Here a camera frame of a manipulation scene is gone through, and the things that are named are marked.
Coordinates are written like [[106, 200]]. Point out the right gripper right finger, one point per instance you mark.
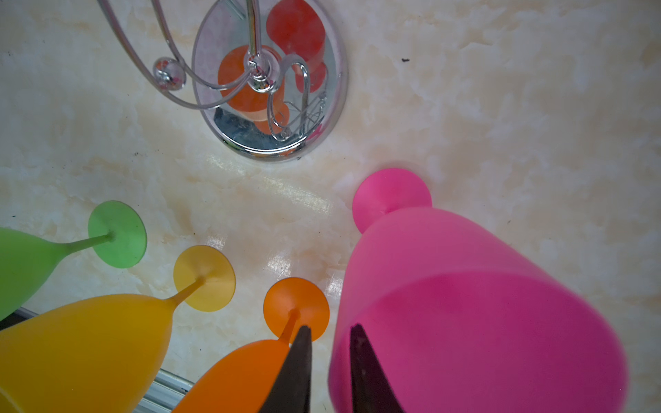
[[370, 389]]

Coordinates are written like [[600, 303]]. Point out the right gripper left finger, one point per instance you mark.
[[291, 391]]

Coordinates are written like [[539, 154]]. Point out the orange wine glass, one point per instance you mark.
[[241, 381]]

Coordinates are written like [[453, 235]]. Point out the pink wine glass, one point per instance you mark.
[[460, 321]]

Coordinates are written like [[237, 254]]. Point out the yellow wine glass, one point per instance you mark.
[[102, 354]]

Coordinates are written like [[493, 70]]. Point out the green wine glass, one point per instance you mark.
[[116, 233]]

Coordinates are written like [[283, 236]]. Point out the chrome wine glass rack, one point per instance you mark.
[[269, 77]]

